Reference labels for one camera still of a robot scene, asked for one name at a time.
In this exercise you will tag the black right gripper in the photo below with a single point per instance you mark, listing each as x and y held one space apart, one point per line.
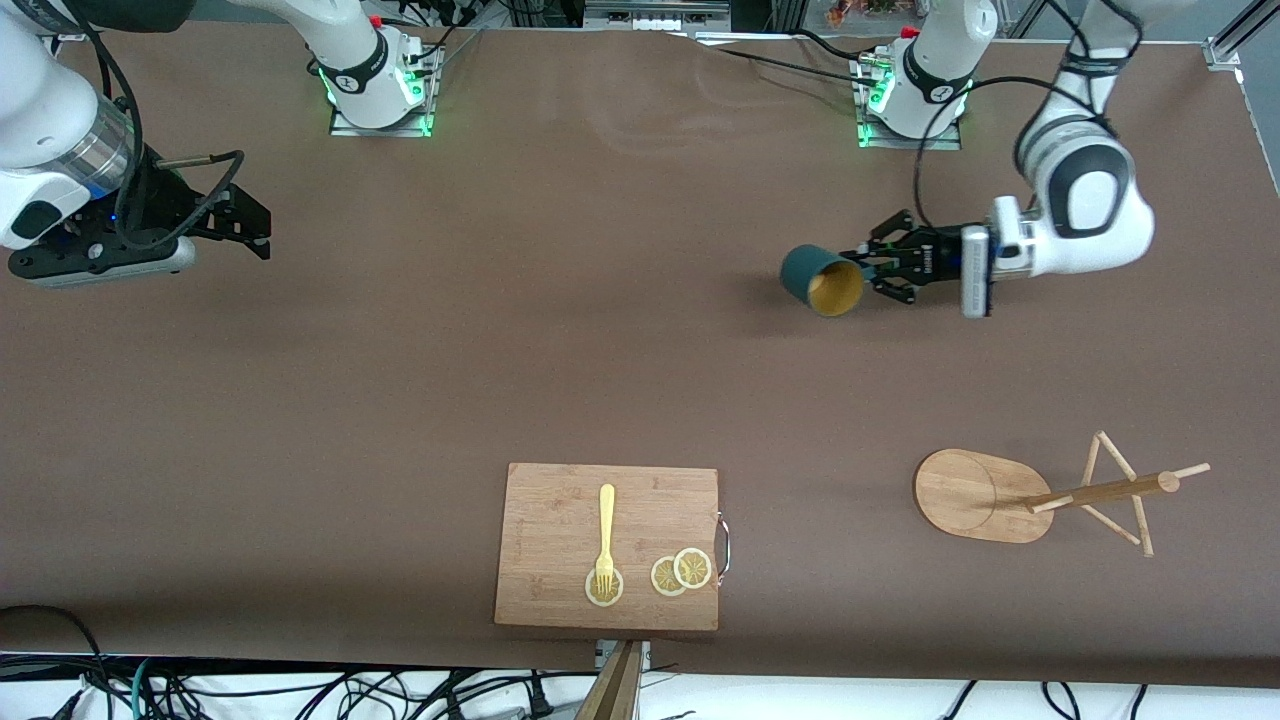
172 205

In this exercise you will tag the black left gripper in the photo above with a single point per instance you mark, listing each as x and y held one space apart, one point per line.
937 262

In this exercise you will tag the teal cup yellow inside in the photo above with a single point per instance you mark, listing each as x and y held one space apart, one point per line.
805 270

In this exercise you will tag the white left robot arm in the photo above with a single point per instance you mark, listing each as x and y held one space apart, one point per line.
1090 190

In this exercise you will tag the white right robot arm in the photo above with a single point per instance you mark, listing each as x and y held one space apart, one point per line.
350 50

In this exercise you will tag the wooden mug rack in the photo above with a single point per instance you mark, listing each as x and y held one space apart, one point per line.
965 495

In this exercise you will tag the brown table cover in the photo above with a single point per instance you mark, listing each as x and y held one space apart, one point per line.
640 400

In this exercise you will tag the white power strip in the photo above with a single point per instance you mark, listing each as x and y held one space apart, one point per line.
650 18

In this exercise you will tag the lemon slice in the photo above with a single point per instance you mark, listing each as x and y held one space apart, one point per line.
615 592
692 568
662 578

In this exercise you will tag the yellow plastic fork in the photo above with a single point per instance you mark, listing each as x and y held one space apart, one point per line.
606 520

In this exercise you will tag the wooden cutting board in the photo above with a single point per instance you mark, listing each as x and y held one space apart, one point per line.
550 520

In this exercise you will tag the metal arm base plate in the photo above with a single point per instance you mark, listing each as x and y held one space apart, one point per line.
945 143
345 127

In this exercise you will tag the aluminium frame profile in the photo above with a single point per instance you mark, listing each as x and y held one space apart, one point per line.
1225 50

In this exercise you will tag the metal post bracket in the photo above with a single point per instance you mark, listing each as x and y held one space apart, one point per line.
603 655

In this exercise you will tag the wooden post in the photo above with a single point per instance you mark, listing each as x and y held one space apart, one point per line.
615 695

